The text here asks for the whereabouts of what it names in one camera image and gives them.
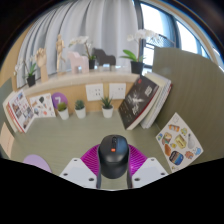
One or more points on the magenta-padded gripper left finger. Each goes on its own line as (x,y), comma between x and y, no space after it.
(78,171)

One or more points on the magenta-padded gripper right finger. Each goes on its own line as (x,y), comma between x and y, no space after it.
(150,171)

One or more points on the black computer mouse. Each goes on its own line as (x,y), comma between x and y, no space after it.
(113,160)

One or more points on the purple mouse pad with wrist rest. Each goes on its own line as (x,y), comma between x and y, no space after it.
(36,161)

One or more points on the colourful sticker sheet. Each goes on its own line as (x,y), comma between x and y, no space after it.
(180,143)

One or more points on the small succulent in white pot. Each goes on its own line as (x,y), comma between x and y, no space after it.
(63,114)
(80,113)
(107,112)

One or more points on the dark cover book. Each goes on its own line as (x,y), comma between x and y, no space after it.
(137,101)

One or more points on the thick white book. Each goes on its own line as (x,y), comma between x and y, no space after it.
(158,100)

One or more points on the white card with small pictures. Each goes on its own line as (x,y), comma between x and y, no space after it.
(42,106)

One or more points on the round purple sign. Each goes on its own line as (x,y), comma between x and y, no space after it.
(58,98)

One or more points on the white book with red edge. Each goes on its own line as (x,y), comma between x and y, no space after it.
(168,96)

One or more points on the beige card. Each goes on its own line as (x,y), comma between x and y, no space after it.
(6,140)

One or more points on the colourful cover magazine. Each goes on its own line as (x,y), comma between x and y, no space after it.
(20,111)

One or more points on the wooden desk shelf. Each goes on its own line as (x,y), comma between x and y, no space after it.
(83,78)

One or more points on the green desk divider panel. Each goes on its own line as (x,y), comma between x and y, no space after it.
(4,93)
(193,86)

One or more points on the white orchid in black pot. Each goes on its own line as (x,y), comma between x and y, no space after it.
(31,80)
(92,63)
(136,67)

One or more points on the pink horse figurine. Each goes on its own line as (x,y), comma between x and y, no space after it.
(78,60)

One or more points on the wooden hand model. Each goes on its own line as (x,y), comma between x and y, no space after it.
(42,60)

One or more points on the dark horse figurine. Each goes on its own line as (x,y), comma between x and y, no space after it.
(105,57)

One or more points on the wooden mannequin figure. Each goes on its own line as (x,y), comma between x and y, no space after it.
(60,50)

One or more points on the grey curtain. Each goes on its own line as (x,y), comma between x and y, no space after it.
(100,23)

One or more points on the window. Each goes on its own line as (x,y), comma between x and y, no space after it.
(156,20)

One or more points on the white wall socket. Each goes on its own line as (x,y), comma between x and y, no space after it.
(117,90)
(94,92)

